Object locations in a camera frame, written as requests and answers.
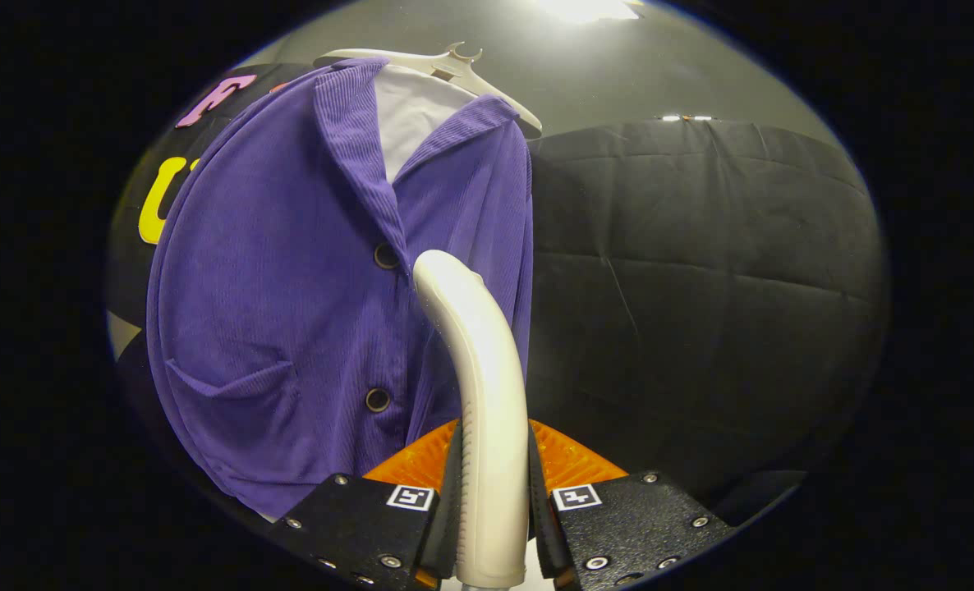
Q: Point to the white fabric panel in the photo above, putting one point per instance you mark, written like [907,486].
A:
[413,115]

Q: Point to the large ceiling light panel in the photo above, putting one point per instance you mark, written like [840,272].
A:
[585,8]

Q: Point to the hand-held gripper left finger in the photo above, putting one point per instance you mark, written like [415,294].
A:
[452,517]

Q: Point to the grey cabinet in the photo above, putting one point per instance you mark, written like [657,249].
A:
[121,332]

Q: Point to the double ceiling light panel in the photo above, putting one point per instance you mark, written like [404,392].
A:
[684,117]

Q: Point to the white plastic clothes hanger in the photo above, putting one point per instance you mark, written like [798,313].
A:
[454,70]

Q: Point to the white garment steamer head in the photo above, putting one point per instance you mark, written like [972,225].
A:
[491,410]

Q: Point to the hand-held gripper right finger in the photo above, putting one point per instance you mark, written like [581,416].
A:
[540,517]

